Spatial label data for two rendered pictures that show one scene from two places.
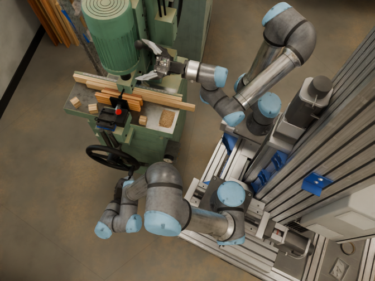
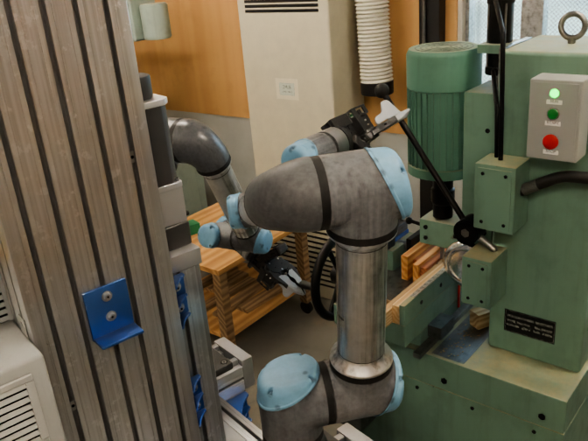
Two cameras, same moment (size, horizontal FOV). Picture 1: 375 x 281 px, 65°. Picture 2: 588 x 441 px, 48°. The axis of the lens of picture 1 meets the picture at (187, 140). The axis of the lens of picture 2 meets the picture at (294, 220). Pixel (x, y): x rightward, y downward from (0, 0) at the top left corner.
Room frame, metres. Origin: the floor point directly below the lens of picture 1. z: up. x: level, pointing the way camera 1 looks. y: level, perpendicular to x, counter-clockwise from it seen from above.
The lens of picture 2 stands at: (1.31, -1.24, 1.76)
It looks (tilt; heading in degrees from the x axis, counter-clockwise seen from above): 23 degrees down; 120
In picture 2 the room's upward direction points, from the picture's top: 5 degrees counter-clockwise
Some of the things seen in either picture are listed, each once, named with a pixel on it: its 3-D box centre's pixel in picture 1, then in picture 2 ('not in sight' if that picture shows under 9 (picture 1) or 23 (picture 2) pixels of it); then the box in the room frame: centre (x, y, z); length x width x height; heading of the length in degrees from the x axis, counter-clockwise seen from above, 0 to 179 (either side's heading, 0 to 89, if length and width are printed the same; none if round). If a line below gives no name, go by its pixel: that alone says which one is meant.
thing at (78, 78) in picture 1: (127, 89); (452, 264); (0.87, 0.34, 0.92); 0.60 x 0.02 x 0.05; 79
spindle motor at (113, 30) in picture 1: (114, 34); (443, 111); (0.85, 0.32, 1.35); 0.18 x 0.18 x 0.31
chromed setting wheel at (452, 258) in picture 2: not in sight; (467, 264); (0.96, 0.17, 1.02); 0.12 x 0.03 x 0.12; 169
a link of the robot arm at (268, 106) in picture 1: (266, 107); (293, 396); (0.78, -0.39, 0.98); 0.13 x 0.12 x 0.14; 40
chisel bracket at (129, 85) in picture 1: (129, 78); (449, 234); (0.87, 0.31, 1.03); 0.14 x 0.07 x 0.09; 169
